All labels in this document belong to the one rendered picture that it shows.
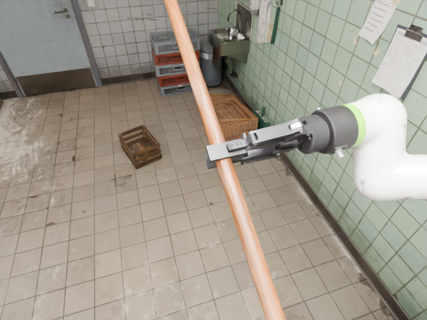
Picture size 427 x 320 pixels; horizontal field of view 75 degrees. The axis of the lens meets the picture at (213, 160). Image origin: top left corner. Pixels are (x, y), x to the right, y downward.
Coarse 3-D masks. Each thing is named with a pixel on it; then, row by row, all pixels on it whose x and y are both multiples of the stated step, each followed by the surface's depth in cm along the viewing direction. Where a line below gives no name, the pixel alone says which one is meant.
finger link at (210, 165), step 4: (204, 156) 54; (236, 156) 54; (240, 156) 54; (208, 160) 53; (232, 160) 54; (236, 160) 54; (240, 160) 54; (208, 164) 53; (212, 164) 53; (208, 168) 53
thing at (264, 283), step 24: (168, 0) 64; (192, 48) 60; (192, 72) 57; (216, 120) 54; (240, 192) 49; (240, 216) 47; (240, 240) 47; (264, 264) 45; (264, 288) 43; (264, 312) 43
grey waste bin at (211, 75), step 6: (204, 48) 380; (210, 48) 380; (204, 54) 381; (210, 54) 379; (204, 60) 388; (210, 60) 385; (204, 66) 394; (210, 66) 391; (204, 72) 401; (210, 72) 398; (216, 72) 400; (204, 78) 407; (210, 78) 404; (216, 78) 406; (210, 84) 411; (216, 84) 413
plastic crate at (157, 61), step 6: (168, 54) 357; (174, 54) 358; (180, 54) 360; (198, 54) 366; (156, 60) 358; (162, 60) 372; (168, 60) 362; (174, 60) 372; (180, 60) 373; (198, 60) 372
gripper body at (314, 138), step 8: (304, 120) 54; (312, 120) 53; (320, 120) 53; (304, 128) 52; (312, 128) 52; (320, 128) 53; (296, 136) 52; (304, 136) 53; (312, 136) 52; (320, 136) 53; (328, 136) 53; (304, 144) 55; (312, 144) 53; (320, 144) 53; (304, 152) 56; (312, 152) 55
